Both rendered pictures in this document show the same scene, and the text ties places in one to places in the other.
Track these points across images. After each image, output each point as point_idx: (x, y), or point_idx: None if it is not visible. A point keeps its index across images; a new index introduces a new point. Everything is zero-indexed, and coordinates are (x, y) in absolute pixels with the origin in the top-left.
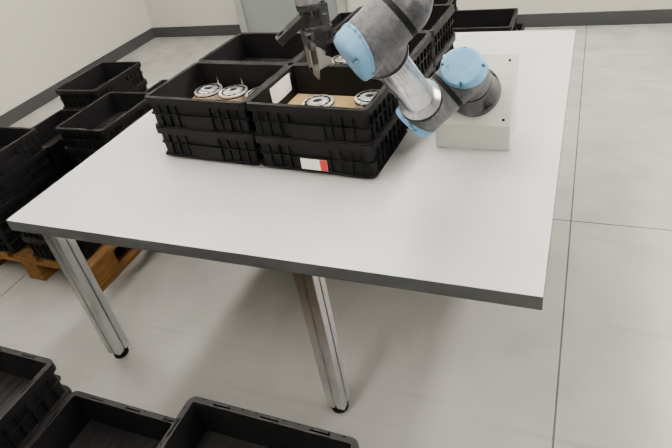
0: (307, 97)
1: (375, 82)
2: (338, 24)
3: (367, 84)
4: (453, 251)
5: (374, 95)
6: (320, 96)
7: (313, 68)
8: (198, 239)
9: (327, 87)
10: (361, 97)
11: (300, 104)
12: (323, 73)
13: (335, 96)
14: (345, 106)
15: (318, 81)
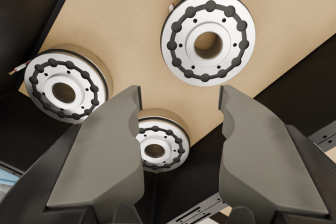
0: (309, 29)
1: (187, 177)
2: None
3: (200, 163)
4: None
5: (145, 156)
6: (239, 60)
7: (106, 104)
8: None
9: (283, 91)
10: (159, 135)
11: None
12: (310, 110)
13: (251, 92)
14: (184, 95)
15: (316, 82)
